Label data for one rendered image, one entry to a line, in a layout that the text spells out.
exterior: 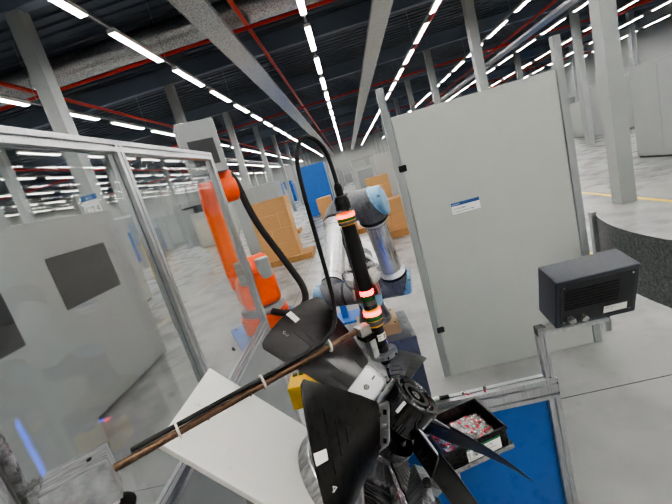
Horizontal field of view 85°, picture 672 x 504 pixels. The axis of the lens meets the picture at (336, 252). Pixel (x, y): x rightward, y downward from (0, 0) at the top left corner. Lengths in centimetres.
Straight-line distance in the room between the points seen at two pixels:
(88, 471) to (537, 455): 146
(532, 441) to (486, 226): 158
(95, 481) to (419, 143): 242
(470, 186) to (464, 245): 42
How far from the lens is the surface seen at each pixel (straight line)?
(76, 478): 76
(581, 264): 144
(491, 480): 175
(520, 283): 303
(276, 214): 884
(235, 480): 85
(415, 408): 85
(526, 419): 162
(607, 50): 749
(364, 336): 88
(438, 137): 270
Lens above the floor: 174
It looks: 12 degrees down
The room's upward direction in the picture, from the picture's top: 16 degrees counter-clockwise
